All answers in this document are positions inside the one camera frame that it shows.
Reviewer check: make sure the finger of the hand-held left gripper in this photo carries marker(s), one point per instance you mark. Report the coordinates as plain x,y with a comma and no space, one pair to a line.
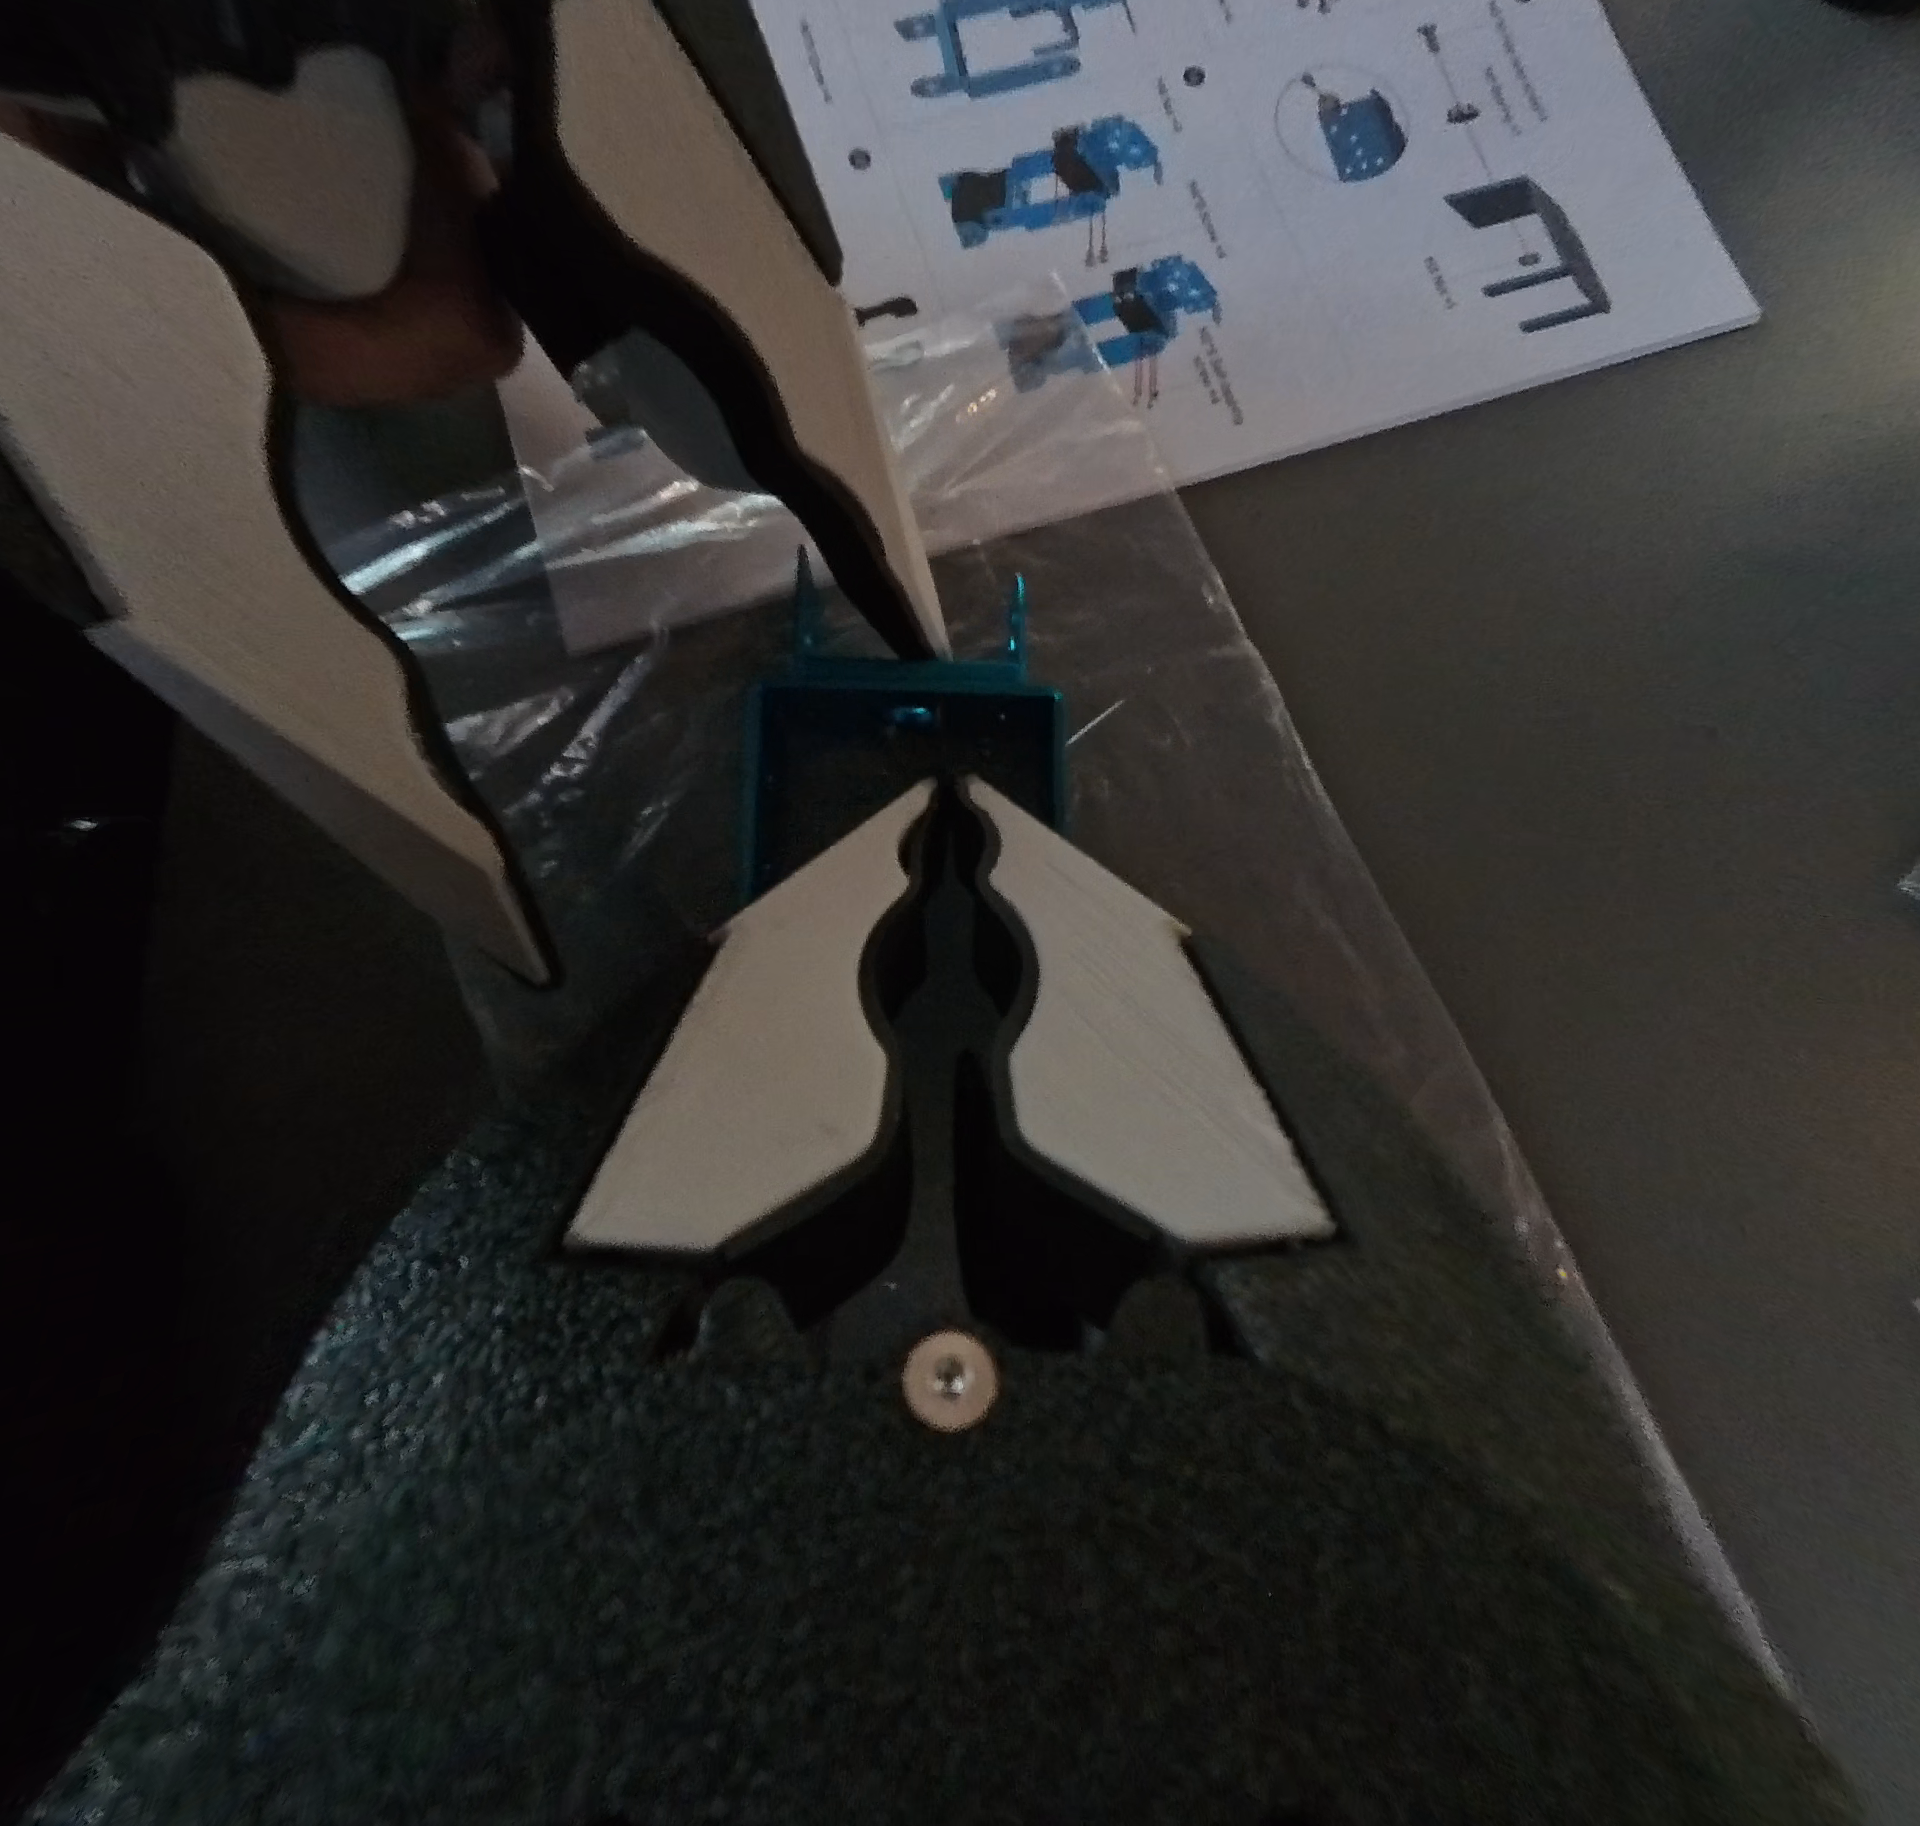
661,161
150,401

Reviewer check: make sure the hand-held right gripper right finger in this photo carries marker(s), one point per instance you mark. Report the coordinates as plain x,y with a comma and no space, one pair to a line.
1155,1092

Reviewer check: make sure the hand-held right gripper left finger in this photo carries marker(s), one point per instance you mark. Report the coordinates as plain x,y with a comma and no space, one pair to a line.
750,1092

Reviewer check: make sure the long blue U bracket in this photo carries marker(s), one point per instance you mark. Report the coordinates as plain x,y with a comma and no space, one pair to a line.
840,687

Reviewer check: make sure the person's left hand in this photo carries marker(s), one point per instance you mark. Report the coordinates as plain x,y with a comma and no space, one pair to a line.
450,327

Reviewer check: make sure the clear plastic bag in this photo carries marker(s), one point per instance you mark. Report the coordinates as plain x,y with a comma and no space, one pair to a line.
1276,881

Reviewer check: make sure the assembly instruction booklet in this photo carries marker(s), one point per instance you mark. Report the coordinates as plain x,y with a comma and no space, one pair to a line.
1320,266

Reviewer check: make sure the person's dark clothing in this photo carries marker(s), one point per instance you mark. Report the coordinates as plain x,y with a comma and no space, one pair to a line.
76,1106

